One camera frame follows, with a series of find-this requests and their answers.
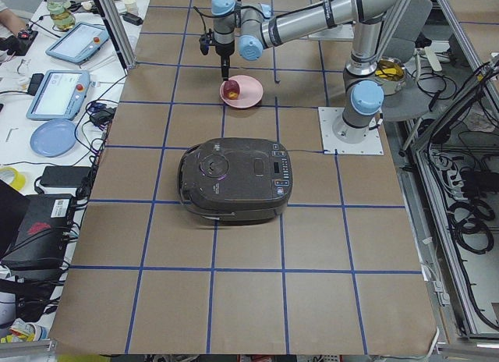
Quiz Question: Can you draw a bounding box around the yellow tape roll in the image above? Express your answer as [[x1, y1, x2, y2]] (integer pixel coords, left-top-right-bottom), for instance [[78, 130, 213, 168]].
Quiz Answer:
[[0, 166, 27, 191]]

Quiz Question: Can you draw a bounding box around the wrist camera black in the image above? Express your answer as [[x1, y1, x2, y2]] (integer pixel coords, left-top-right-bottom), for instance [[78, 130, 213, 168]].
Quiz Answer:
[[199, 31, 214, 56]]

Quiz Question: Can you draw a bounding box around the red apple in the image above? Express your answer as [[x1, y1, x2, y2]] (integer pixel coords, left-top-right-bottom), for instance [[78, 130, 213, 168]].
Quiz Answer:
[[221, 79, 240, 100]]

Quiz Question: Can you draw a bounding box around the blue teach pendant far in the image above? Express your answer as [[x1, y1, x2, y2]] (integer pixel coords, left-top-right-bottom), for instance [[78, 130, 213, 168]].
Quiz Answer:
[[45, 23, 110, 65]]

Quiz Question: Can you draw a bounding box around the black computer box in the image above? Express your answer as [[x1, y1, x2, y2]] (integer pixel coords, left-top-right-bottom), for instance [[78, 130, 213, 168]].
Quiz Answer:
[[1, 193, 76, 271]]

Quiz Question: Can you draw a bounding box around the glass jar with lid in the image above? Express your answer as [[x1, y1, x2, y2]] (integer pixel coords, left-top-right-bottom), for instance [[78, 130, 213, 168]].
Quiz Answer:
[[47, 0, 76, 31]]

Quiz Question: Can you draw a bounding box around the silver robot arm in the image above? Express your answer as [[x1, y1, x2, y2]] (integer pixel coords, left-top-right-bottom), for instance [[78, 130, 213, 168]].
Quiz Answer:
[[199, 0, 405, 86]]

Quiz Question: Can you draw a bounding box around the grey office chair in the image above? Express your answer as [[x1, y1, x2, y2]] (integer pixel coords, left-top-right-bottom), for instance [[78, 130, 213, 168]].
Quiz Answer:
[[382, 0, 432, 122]]

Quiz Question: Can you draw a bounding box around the blue plate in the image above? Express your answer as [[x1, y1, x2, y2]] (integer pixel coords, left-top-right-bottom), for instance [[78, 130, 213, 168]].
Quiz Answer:
[[30, 119, 76, 158]]

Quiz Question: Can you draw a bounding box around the pink plate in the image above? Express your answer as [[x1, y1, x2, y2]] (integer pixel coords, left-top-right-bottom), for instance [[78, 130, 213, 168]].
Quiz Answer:
[[219, 75, 264, 109]]

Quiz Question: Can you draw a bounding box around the aluminium frame post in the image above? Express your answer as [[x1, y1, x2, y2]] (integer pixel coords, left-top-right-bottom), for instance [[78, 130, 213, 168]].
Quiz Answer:
[[93, 0, 136, 70]]

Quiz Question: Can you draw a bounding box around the black power adapter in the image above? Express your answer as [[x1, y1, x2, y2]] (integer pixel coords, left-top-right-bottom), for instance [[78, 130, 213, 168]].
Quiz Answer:
[[34, 166, 90, 194]]

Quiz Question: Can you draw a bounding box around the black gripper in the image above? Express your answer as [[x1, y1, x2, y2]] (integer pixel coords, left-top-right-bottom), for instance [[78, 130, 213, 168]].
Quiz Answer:
[[216, 44, 234, 81]]

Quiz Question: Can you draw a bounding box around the blue teach pendant near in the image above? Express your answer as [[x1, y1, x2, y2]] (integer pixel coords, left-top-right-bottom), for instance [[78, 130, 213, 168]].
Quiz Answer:
[[26, 70, 90, 121]]

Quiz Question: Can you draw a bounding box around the blue teach pendant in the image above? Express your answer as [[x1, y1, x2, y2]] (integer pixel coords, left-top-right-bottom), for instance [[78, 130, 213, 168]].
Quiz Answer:
[[45, 23, 110, 65], [26, 70, 90, 121]]

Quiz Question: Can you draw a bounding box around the steel bowl with yellow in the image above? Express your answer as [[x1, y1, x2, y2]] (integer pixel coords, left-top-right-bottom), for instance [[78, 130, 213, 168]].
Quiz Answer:
[[374, 58, 406, 96]]

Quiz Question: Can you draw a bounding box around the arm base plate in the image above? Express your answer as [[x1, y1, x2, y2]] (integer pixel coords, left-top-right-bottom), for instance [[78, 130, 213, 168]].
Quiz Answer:
[[318, 107, 384, 155], [308, 23, 354, 42]]

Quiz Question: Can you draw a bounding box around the dark grey rice cooker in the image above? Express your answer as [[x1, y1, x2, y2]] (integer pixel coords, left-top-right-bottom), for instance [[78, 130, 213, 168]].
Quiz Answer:
[[177, 137, 292, 222]]

